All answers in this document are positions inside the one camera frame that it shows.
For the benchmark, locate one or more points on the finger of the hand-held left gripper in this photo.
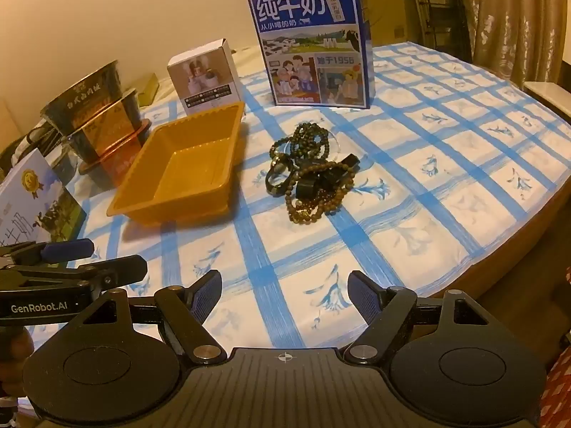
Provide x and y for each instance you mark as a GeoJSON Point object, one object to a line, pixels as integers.
{"type": "Point", "coordinates": [67, 249]}
{"type": "Point", "coordinates": [111, 269]}

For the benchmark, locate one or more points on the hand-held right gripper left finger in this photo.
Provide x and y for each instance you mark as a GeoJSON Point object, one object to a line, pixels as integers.
{"type": "Point", "coordinates": [207, 294]}

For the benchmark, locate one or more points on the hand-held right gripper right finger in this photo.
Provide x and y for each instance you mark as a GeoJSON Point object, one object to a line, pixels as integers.
{"type": "Point", "coordinates": [362, 296]}

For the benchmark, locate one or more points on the yellow plastic tray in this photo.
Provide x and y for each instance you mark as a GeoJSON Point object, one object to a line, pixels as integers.
{"type": "Point", "coordinates": [192, 174]}

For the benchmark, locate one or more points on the black watch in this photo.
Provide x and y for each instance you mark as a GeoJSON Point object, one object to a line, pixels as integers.
{"type": "Point", "coordinates": [308, 187]}

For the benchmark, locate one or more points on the cow landscape milk carton box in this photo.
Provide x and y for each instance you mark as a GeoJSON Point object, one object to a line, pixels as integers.
{"type": "Point", "coordinates": [35, 205]}

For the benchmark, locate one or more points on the red label instant rice bowl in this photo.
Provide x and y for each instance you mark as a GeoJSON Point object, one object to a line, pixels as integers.
{"type": "Point", "coordinates": [125, 160]}

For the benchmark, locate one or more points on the gold label instant rice bowl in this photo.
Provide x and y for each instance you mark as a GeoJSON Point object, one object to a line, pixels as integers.
{"type": "Point", "coordinates": [111, 120]}

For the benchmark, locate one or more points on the black instant rice bowl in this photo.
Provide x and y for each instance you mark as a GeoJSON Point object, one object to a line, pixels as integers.
{"type": "Point", "coordinates": [82, 98]}

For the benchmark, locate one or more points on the yellow flat box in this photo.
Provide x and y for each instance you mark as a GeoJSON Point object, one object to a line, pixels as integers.
{"type": "Point", "coordinates": [142, 91]}

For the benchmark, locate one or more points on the small white product box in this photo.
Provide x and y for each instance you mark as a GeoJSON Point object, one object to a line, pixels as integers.
{"type": "Point", "coordinates": [205, 80]}

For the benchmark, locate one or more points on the red patterned cloth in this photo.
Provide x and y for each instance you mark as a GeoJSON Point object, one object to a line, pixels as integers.
{"type": "Point", "coordinates": [563, 388]}

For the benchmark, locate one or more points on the blue illustrated milk carton box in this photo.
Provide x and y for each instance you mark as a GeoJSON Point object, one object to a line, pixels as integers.
{"type": "Point", "coordinates": [308, 53]}

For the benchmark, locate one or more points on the white cabinet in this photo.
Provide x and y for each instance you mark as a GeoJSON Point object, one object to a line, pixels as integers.
{"type": "Point", "coordinates": [548, 98]}

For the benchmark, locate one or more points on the brown cardboard box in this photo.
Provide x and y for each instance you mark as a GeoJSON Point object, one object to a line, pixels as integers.
{"type": "Point", "coordinates": [392, 9]}

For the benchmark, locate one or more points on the black metal rack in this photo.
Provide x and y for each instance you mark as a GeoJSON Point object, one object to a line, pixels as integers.
{"type": "Point", "coordinates": [435, 4]}

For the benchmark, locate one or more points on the beige patterned curtain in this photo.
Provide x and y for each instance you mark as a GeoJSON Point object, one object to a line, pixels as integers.
{"type": "Point", "coordinates": [513, 18]}

